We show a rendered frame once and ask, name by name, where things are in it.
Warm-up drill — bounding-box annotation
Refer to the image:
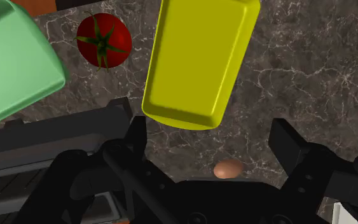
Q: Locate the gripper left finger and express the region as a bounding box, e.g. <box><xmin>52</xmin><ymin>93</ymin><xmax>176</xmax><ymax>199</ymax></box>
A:
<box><xmin>13</xmin><ymin>115</ymin><xmax>179</xmax><ymax>224</ymax></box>

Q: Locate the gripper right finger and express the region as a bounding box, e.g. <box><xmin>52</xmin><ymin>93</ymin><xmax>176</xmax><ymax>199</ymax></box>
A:
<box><xmin>268</xmin><ymin>118</ymin><xmax>358</xmax><ymax>224</ymax></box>

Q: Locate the brown egg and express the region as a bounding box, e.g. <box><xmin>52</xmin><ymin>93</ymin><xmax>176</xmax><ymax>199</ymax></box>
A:
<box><xmin>213</xmin><ymin>158</ymin><xmax>244</xmax><ymax>179</ymax></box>

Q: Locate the black stove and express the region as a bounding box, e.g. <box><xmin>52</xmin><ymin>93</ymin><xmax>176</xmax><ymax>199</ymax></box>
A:
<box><xmin>0</xmin><ymin>96</ymin><xmax>134</xmax><ymax>224</ymax></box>

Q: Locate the yellow rectangular tray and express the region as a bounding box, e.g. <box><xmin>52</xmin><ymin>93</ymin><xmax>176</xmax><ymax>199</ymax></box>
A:
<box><xmin>141</xmin><ymin>0</ymin><xmax>261</xmax><ymax>131</ymax></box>

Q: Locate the red tomato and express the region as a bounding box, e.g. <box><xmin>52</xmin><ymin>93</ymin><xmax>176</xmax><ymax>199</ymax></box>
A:
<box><xmin>73</xmin><ymin>11</ymin><xmax>134</xmax><ymax>73</ymax></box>

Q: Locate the green rectangular tray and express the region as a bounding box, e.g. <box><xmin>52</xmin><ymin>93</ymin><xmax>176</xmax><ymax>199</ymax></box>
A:
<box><xmin>0</xmin><ymin>0</ymin><xmax>69</xmax><ymax>132</ymax></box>

